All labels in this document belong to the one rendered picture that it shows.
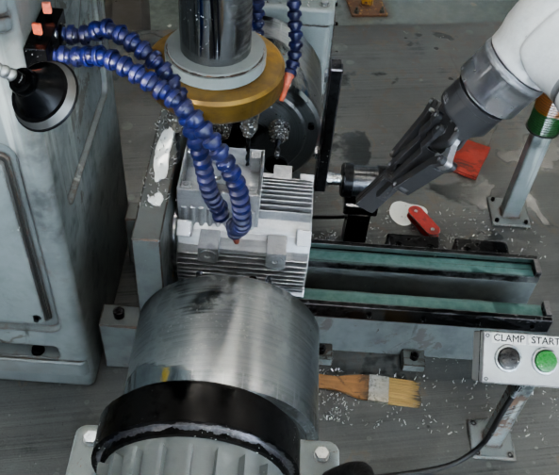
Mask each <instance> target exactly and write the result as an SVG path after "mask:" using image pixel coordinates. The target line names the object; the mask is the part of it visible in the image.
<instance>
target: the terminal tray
mask: <svg viewBox="0 0 559 475"><path fill-rule="evenodd" d="M228 153H229V154H231V155H233V156H234V157H235V158H236V163H235V164H237V165H239V167H240V168H241V174H242V175H243V176H244V178H245V179H246V184H245V185H246V186H247V187H248V189H249V193H248V194H249V196H250V199H251V200H250V203H251V210H252V226H251V230H253V229H254V227H257V226H258V215H259V207H260V198H261V190H262V181H263V172H264V159H265V150H256V149H250V161H249V163H250V165H249V166H245V164H246V160H245V156H246V154H247V152H246V149H244V148H233V147H229V151H228ZM254 153H259V156H254ZM216 162H217V161H216V160H212V166H213V168H214V174H215V176H216V180H215V181H216V182H217V185H218V189H219V191H220V194H221V196H222V197H223V199H224V200H225V201H226V202H227V203H228V208H229V212H230V213H229V218H228V220H229V219H230V218H232V217H233V215H232V212H233V211H232V205H231V201H230V198H231V197H230V196H229V190H228V188H227V187H226V183H225V182H226V181H224V180H223V179H222V172H221V171H219V170H218V169H217V167H216ZM184 182H188V183H189V185H188V186H184V185H183V183H184ZM250 188H255V191H250ZM176 193H177V208H178V219H181V220H192V225H194V224H195V223H196V222H199V225H200V226H203V225H204V223H207V226H209V227H210V226H211V225H212V223H214V224H216V226H217V227H220V226H221V224H223V225H224V227H225V226H226V222H227V221H225V222H221V223H218V222H215V221H213V218H212V213H211V212H210V211H209V208H208V207H207V205H206V203H205V202H204V199H203V197H202V195H201V191H200V190H199V184H198V183H197V175H196V174H195V168H194V166H193V158H192V157H191V156H190V148H189V147H188V145H187V144H186V149H185V153H184V157H183V161H182V166H181V171H180V174H179V179H178V184H177V188H176Z"/></svg>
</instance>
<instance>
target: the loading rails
mask: <svg viewBox="0 0 559 475"><path fill-rule="evenodd" d="M541 274H542V270H541V267H540V263H539V260H538V257H537V255H527V254H502V253H490V252H476V251H464V250H451V249H438V248H425V247H412V246H400V245H386V244H373V243H361V242H348V241H335V240H322V239H311V246H310V250H309V258H308V267H307V275H306V280H305V285H304V296H303V297H296V298H298V299H299V300H300V301H301V302H302V303H304V304H305V305H306V306H307V307H308V309H309V310H310V311H311V312H312V314H313V315H314V317H315V319H316V321H317V323H318V326H319V332H320V344H319V365H326V366H331V365H332V361H333V350H335V351H348V352H374V353H387V354H400V357H401V369H402V370H405V371H418V372H424V370H425V367H426V364H425V356H427V357H440V358H453V359H467V360H472V356H473V334H474V331H480V330H487V331H500V332H513V333H526V334H539V335H546V334H547V332H548V331H549V329H550V328H551V325H552V323H553V319H552V312H551V306H550V302H549V301H543V303H542V304H541V305H538V304H527V302H528V301H529V299H530V297H531V295H532V293H533V291H534V288H535V286H536V284H537V282H538V280H539V277H540V276H541Z"/></svg>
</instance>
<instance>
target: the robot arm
mask: <svg viewBox="0 0 559 475"><path fill-rule="evenodd" d="M543 92H544V93H545V94H546V95H547V96H548V97H549V98H550V99H551V101H552V102H553V104H554V105H555V107H556V108H557V110H558V112H559V0H519V1H518V2H517V3H516V4H515V5H514V7H513V8H512V9H511V10H510V11H509V12H508V14H507V15H506V17H505V19H504V21H503V23H502V25H501V26H500V28H499V29H498V30H497V31H496V33H495V34H494V35H493V36H492V37H491V38H489V39H488V40H487V41H486V42H485V44H484V45H483V46H482V47H481V48H480V49H479V50H478V51H477V52H476V53H475V54H474V55H473V56H472V57H471V58H470V59H468V60H467V61H466V62H465V63H464V64H463V66H462V67H461V75H460V76H459V77H458V78H457V79H456V80H455V81H454V82H453V83H451V84H450V85H449V87H447V88H446V89H445V90H444V91H443V93H442V96H441V102H442V103H441V102H439V101H438V100H437V99H436V98H431V99H430V101H429V102H428V104H427V106H426V108H425V109H424V110H423V112H422V113H421V114H420V115H419V117H418V118H417V119H416V121H415V122H414V123H413V124H412V125H411V127H410V128H409V129H408V130H407V132H406V133H405V134H404V135H403V137H402V138H401V139H400V141H399V142H398V143H397V144H396V145H395V147H394V148H393V149H392V150H391V152H390V154H389V155H390V156H391V157H392V159H391V160H390V161H389V162H388V164H387V168H386V169H385V170H384V171H383V172H382V173H381V174H379V175H378V176H377V177H376V178H375V179H374V180H373V181H372V182H371V183H370V184H369V185H368V186H367V187H366V188H365V189H363V190H362V191H361V192H360V193H359V194H358V195H357V196H356V197H355V200H356V202H355V203H356V205H357V206H359V207H361V208H363V209H365V210H367V211H369V212H370V213H373V212H374V211H375V210H376V209H377V208H378V207H380V206H381V205H382V204H383V203H384V202H385V201H386V200H388V199H389V198H390V197H391V196H392V195H393V194H394V193H395V192H396V191H399V192H401V193H403V194H405V195H409V194H411V193H412V192H414V191H416V190H417V189H419V188H421V187H423V186H425V185H426V184H428V183H430V182H431V181H433V180H435V179H436V178H438V176H440V175H442V174H443V173H447V172H454V171H455V170H456V168H457V164H456V163H455V162H453V158H454V155H455V152H456V151H459V150H460V149H461V148H462V147H463V146H464V144H465V143H466V141H467V140H468V139H470V138H474V137H482V136H484V135H485V134H486V133H487V132H489V131H490V130H491V129H492V128H493V127H494V126H495V125H497V124H498V123H499V122H500V121H501V120H503V119H505V120H509V119H512V118H514V117H515V116H517V115H518V114H519V112H520V111H521V110H522V109H524V108H525V107H526V106H527V105H529V104H530V103H531V102H532V101H533V100H534V99H535V98H538V97H539V96H540V95H541V94H542V93H543Z"/></svg>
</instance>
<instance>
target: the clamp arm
mask: <svg viewBox="0 0 559 475"><path fill-rule="evenodd" d="M342 76H343V60H342V59H335V58H331V59H330V64H329V69H325V71H324V83H327V86H326V93H325V100H324V108H323V114H322V122H321V135H320V143H319V146H315V159H317V164H316V171H315V179H314V190H315V191H321V192H325V190H326V187H327V186H331V184H332V180H328V178H332V176H333V175H332V174H328V173H332V172H328V171H329V164H330V158H331V152H332V145H333V138H334V133H335V126H336V119H337V108H338V101H339V95H340V89H341V82H342ZM327 182H328V183H329V184H327Z"/></svg>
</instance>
